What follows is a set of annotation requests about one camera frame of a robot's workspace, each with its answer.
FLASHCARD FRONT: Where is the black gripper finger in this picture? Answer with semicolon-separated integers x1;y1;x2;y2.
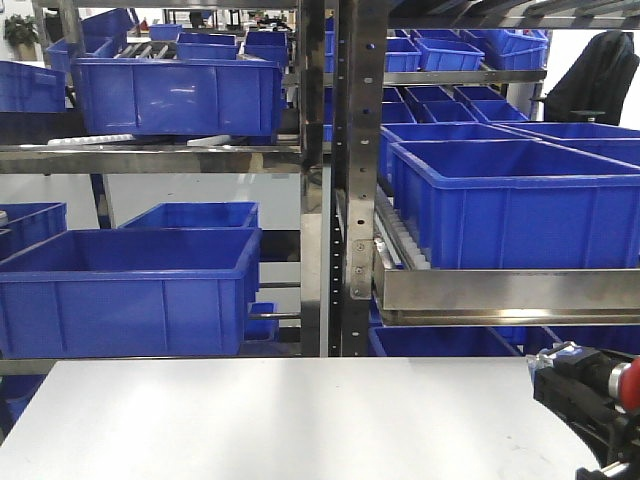
533;369;625;465
575;462;639;480

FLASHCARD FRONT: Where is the red mushroom push button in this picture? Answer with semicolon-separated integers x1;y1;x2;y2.
527;341;640;416

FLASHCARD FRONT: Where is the large blue bin right shelf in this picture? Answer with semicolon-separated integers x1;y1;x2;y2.
389;140;639;269

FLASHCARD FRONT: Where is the steel shelving rack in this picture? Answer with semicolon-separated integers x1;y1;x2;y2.
1;1;639;376

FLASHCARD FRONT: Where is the large blue bin lower left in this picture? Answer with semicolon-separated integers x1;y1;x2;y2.
1;228;262;359

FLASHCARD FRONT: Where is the blue bin upper left shelf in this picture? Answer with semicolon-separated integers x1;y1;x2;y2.
71;58;282;137

